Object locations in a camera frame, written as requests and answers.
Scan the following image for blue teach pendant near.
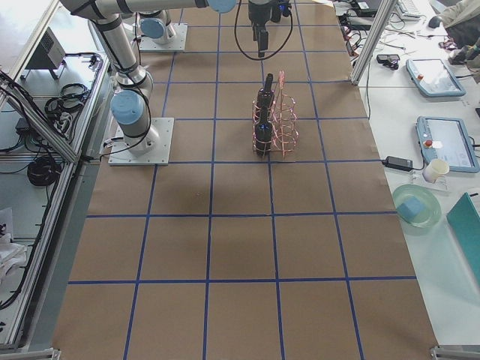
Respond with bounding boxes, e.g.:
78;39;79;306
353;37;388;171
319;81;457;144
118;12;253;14
415;116;479;173

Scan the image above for blue teach pendant far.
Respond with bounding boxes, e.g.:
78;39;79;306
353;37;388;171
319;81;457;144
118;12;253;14
406;58;466;98

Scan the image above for white paper cup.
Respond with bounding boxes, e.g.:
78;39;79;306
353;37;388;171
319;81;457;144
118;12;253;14
422;158;450;183

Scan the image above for black wine bottle slot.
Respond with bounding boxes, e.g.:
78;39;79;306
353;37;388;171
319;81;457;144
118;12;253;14
254;107;272;156
256;73;275;119

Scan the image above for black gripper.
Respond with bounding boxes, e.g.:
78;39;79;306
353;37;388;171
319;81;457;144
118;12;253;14
248;0;281;57

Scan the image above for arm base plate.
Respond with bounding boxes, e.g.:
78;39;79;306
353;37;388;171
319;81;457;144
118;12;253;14
139;19;188;53
108;118;175;166

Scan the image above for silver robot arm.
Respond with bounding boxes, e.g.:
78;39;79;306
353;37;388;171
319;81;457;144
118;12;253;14
132;1;291;61
62;1;236;159

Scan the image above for blue teach pendant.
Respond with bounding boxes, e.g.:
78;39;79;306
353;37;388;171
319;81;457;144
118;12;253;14
415;116;479;173
406;58;466;98

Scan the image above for white cloth bundle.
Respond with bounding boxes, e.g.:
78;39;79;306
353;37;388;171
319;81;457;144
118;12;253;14
0;208;28;286

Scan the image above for black wine bottle rear slot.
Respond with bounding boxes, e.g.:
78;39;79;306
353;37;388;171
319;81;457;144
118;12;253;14
256;73;275;119

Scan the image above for aluminium frame post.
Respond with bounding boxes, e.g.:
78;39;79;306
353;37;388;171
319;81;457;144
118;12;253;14
350;0;397;86

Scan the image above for black coiled cables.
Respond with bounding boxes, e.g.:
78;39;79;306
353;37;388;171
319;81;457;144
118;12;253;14
26;155;62;188

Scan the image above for copper wire wine basket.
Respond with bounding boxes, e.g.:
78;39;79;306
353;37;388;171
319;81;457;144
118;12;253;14
252;70;299;158

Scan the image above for grey control box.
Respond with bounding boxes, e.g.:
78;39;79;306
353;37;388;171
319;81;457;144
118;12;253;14
20;27;66;80

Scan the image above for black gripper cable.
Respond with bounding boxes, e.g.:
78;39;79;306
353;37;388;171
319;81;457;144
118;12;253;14
234;0;295;61

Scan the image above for black wine bottle front slot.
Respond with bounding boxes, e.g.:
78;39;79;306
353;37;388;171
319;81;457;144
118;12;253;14
254;107;272;156

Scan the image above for black power adapter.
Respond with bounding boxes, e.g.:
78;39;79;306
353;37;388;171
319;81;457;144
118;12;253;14
382;156;413;172

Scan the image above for blue sponge block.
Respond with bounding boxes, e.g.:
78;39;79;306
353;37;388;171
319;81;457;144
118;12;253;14
397;196;425;222

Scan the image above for brown gridded table mat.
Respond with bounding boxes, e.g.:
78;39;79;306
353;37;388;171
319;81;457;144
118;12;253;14
52;1;436;359

